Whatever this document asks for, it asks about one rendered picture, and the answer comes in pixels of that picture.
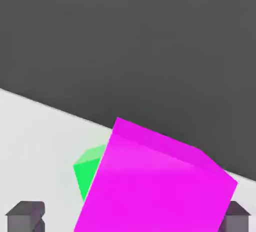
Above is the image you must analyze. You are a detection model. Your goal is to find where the large magenta box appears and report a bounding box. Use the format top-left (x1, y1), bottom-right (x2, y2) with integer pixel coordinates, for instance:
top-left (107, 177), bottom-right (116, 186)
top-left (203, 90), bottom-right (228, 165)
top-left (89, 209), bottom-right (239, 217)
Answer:
top-left (73, 117), bottom-right (239, 232)

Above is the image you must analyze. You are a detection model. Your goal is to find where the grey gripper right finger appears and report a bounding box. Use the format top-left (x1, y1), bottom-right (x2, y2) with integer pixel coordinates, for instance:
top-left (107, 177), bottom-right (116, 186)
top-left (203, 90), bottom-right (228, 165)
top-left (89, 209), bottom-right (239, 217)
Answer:
top-left (219, 200), bottom-right (252, 232)

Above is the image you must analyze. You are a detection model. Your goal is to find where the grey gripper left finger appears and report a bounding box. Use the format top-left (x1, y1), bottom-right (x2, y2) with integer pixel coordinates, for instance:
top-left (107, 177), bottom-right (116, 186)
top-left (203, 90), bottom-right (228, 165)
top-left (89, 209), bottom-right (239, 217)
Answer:
top-left (4, 200), bottom-right (46, 232)

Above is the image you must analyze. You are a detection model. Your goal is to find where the small green cube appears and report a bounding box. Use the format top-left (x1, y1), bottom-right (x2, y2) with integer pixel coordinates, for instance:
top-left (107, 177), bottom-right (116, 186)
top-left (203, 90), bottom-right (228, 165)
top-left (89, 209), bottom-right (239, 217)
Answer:
top-left (72, 143), bottom-right (108, 202)

